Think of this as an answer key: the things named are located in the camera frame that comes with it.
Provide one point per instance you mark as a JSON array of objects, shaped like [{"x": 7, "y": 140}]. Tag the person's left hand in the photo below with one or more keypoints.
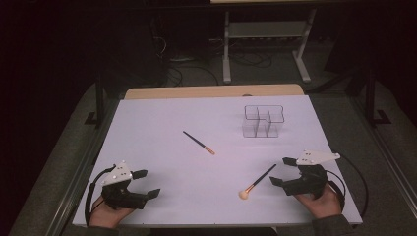
[{"x": 105, "y": 214}]

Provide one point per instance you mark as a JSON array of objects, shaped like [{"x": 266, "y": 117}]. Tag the person's right hand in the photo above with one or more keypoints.
[{"x": 319, "y": 206}]

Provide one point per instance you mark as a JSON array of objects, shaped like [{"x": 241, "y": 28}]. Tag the thin dark makeup brush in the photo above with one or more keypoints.
[{"x": 198, "y": 142}]

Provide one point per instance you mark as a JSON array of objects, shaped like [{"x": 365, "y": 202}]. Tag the fluffy cream-tipped makeup brush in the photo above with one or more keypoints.
[{"x": 259, "y": 180}]

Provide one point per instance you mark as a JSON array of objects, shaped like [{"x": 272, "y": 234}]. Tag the metal frame rail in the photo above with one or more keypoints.
[
  {"x": 387, "y": 150},
  {"x": 83, "y": 173}
]

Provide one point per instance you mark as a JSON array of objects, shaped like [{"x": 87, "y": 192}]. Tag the clear acrylic organizer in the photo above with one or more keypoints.
[{"x": 250, "y": 128}]

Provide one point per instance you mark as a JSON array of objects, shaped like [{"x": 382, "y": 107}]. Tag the grey metal stand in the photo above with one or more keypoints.
[{"x": 226, "y": 49}]

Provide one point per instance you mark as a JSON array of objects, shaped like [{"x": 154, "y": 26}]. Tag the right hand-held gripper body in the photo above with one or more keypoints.
[{"x": 309, "y": 183}]

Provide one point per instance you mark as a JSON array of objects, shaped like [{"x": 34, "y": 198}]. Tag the white board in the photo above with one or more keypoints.
[{"x": 196, "y": 183}]

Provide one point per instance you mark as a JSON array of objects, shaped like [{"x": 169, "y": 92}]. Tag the dark round table grommet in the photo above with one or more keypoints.
[{"x": 247, "y": 95}]

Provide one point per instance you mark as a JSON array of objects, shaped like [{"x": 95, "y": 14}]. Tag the wooden table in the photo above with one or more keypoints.
[{"x": 196, "y": 91}]

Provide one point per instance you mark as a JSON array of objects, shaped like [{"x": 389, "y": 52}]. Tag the black stand leg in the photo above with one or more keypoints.
[
  {"x": 371, "y": 98},
  {"x": 99, "y": 101}
]

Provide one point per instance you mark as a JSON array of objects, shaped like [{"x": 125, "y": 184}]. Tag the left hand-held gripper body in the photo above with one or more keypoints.
[{"x": 123, "y": 196}]

